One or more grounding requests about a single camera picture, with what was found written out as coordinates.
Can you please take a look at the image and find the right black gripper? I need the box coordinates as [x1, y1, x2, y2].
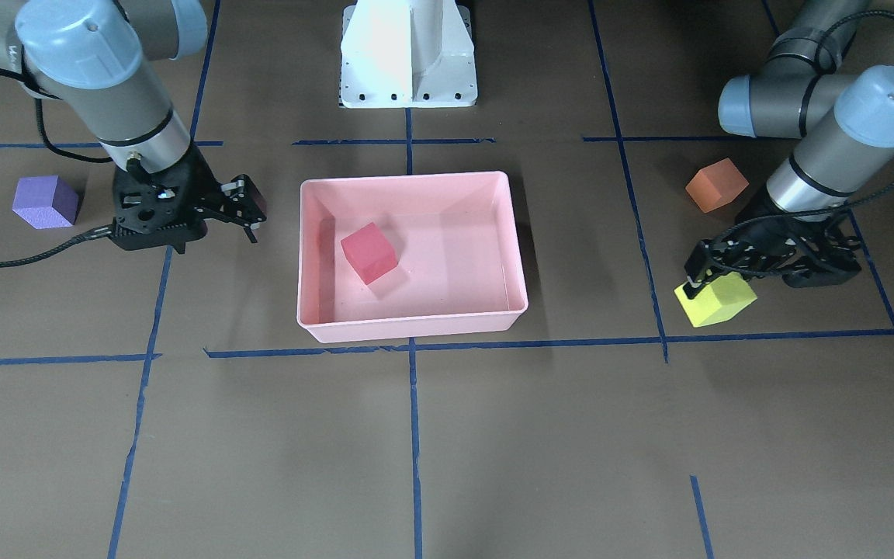
[110, 144, 267, 252]

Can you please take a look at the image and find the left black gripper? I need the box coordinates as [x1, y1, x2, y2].
[682, 189, 861, 300]

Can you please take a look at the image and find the yellow foam block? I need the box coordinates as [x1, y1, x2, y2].
[674, 273, 758, 327]

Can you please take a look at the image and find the red foam block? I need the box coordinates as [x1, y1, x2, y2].
[340, 222, 400, 284]

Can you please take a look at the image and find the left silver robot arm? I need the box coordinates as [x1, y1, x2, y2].
[682, 1, 894, 300]

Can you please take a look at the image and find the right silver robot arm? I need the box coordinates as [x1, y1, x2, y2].
[0, 1, 266, 252]

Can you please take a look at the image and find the pink plastic bin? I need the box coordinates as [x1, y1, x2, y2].
[296, 171, 529, 343]

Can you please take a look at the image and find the orange foam block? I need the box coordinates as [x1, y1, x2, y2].
[685, 157, 750, 213]

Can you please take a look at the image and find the purple foam block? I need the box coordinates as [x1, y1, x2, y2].
[12, 175, 79, 230]

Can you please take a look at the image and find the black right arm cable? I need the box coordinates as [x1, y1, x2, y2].
[0, 65, 145, 269]

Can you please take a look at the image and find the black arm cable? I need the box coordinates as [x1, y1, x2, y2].
[711, 9, 894, 241]
[0, 65, 145, 269]

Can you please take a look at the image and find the white pedestal column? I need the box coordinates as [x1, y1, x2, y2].
[338, 1, 479, 109]

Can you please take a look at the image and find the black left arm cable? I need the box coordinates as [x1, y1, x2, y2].
[711, 9, 894, 241]

